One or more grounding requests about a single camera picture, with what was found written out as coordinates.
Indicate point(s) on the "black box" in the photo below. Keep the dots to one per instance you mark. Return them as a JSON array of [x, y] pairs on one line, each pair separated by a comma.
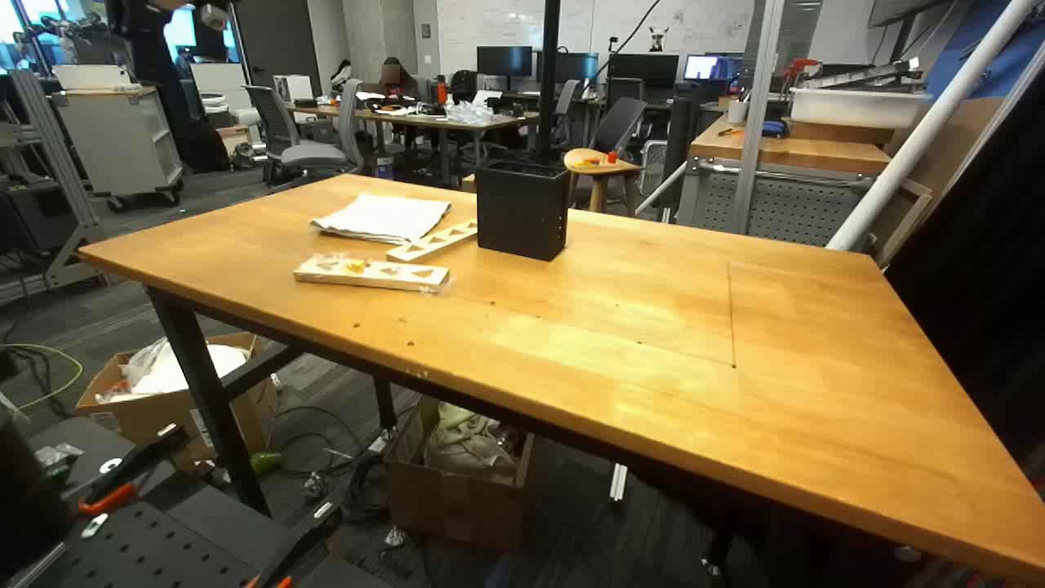
[[525, 212]]

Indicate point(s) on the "cardboard box with crumpled paper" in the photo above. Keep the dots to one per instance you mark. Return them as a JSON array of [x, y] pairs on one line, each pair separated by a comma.
[[459, 493]]

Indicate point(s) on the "grey aluminium pole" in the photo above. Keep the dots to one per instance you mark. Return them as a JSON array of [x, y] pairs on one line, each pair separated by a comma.
[[757, 109]]

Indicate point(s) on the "lit computer screen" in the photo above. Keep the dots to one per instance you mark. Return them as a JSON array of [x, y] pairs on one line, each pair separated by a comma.
[[707, 68]]

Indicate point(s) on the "white plastic bin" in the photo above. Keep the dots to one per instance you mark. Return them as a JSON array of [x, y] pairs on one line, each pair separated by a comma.
[[862, 105]]

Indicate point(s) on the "black column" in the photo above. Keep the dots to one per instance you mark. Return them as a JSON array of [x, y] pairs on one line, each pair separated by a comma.
[[152, 76]]

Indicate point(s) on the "wooden puzzle board coloured pieces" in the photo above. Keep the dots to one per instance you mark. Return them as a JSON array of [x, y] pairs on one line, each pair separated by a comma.
[[370, 272]]

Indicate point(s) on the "white slanted bar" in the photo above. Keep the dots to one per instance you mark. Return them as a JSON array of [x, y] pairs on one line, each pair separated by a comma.
[[659, 189]]

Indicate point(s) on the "black computer monitor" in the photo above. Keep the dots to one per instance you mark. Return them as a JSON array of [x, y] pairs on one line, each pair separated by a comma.
[[503, 61]]

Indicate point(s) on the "white wheeled cart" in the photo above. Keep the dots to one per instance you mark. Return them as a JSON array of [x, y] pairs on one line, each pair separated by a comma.
[[118, 134]]

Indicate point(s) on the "round wooden stool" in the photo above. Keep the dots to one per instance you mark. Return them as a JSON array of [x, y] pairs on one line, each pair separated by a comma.
[[600, 163]]

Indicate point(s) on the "black office chair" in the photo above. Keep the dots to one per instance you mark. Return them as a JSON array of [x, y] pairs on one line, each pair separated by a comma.
[[623, 121]]

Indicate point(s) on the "black curtain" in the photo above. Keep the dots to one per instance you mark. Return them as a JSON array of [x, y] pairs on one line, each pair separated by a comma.
[[967, 272]]

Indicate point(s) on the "white cloth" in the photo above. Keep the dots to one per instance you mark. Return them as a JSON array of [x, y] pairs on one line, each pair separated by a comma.
[[379, 217]]

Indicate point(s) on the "black stand pole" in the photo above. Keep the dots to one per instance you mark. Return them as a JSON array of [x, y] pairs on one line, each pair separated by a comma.
[[549, 76]]

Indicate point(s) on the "black perforated board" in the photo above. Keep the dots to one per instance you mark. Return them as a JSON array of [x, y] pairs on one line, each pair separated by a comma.
[[152, 545]]

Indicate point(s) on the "cluttered office desk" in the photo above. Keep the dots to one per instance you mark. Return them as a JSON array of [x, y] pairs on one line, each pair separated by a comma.
[[459, 121]]

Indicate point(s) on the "grey metal shelf frame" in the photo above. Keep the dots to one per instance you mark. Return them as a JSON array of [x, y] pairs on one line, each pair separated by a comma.
[[50, 183]]

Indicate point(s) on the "white slanted pole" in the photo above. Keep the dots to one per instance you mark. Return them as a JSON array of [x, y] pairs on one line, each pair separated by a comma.
[[934, 119]]

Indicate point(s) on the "cardboard box with white plastic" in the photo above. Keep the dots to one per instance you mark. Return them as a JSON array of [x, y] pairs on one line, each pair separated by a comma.
[[164, 414]]

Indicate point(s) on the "seated person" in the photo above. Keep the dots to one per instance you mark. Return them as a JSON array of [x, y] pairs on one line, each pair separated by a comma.
[[397, 79]]

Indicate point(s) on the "orange toy pieces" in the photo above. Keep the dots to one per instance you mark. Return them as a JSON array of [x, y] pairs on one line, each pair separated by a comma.
[[593, 161]]

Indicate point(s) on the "wooden top workbench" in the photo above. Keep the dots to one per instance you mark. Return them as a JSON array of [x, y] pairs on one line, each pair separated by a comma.
[[796, 147]]

